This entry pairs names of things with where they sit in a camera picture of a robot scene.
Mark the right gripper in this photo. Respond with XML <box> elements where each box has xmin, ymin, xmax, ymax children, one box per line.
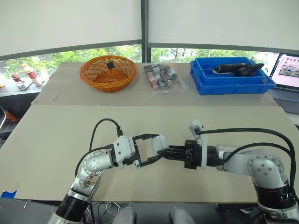
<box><xmin>157</xmin><ymin>140</ymin><xmax>203</xmax><ymax>169</ymax></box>

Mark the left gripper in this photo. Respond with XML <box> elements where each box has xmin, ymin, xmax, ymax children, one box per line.
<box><xmin>121</xmin><ymin>133</ymin><xmax>164</xmax><ymax>168</ymax></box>

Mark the white earbud case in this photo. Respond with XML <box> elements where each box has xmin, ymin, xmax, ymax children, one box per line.
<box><xmin>150</xmin><ymin>135</ymin><xmax>169</xmax><ymax>155</ymax></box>

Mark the clear bag of small packs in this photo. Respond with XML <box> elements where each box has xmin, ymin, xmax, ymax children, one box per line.
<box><xmin>142</xmin><ymin>61</ymin><xmax>189</xmax><ymax>95</ymax></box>

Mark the small blue plastic bin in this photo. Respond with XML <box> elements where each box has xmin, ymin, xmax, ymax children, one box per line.
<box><xmin>194</xmin><ymin>56</ymin><xmax>267</xmax><ymax>85</ymax></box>

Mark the orange wicker basket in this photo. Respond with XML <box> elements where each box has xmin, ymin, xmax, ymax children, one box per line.
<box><xmin>79</xmin><ymin>55</ymin><xmax>138</xmax><ymax>93</ymax></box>

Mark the large blue plastic bin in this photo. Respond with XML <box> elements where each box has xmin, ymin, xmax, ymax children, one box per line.
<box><xmin>189</xmin><ymin>59</ymin><xmax>278</xmax><ymax>96</ymax></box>

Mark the black clamp tool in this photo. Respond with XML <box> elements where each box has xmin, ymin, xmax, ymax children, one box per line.
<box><xmin>233</xmin><ymin>61</ymin><xmax>266</xmax><ymax>77</ymax></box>

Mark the grey laptop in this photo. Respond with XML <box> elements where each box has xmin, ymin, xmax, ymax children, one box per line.
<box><xmin>268</xmin><ymin>53</ymin><xmax>299</xmax><ymax>115</ymax></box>

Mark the drink bottle with red label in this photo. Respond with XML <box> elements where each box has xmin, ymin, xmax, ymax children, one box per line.
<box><xmin>21</xmin><ymin>63</ymin><xmax>43</xmax><ymax>87</ymax></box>

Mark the small cup with red label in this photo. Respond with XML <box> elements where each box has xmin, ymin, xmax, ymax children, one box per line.
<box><xmin>10</xmin><ymin>74</ymin><xmax>27</xmax><ymax>91</ymax></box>

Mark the blue tape piece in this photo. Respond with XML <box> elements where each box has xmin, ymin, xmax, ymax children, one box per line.
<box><xmin>0</xmin><ymin>190</ymin><xmax>18</xmax><ymax>199</ymax></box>

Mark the black chair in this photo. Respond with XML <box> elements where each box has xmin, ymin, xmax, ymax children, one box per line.
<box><xmin>0</xmin><ymin>105</ymin><xmax>8</xmax><ymax>133</ymax></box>

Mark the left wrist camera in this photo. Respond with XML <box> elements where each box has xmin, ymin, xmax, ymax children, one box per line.
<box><xmin>113</xmin><ymin>135</ymin><xmax>141</xmax><ymax>169</ymax></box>

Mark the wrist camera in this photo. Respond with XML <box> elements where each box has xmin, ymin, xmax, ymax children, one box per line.
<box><xmin>187</xmin><ymin>119</ymin><xmax>209</xmax><ymax>169</ymax></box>
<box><xmin>113</xmin><ymin>135</ymin><xmax>141</xmax><ymax>169</ymax></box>

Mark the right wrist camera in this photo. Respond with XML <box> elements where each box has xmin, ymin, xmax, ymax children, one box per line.
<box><xmin>187</xmin><ymin>119</ymin><xmax>209</xmax><ymax>169</ymax></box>

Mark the white cable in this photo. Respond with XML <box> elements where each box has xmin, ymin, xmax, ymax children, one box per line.
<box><xmin>93</xmin><ymin>202</ymin><xmax>123</xmax><ymax>219</ymax></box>

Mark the black handled screwdriver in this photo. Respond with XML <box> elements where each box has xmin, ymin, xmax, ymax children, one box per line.
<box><xmin>205</xmin><ymin>62</ymin><xmax>248</xmax><ymax>75</ymax></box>

